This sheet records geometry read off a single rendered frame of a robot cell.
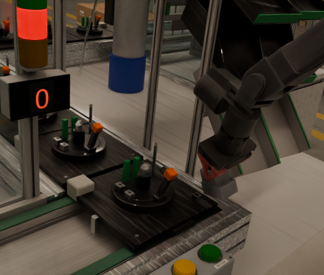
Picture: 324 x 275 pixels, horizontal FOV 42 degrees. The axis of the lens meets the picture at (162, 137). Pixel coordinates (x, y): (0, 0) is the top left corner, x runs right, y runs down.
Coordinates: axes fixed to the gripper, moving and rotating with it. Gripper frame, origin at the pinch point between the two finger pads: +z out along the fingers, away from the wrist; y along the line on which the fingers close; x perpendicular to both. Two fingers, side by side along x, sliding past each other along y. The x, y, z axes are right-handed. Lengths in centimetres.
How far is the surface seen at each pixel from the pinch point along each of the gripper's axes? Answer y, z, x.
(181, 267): 18.7, 0.7, 12.1
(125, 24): -39, 34, -85
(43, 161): 24.0, 16.9, -30.8
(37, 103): 27.1, -11.1, -24.4
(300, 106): -135, 89, -42
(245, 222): -3.8, 10.2, 10.0
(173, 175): 9.3, -1.3, -3.2
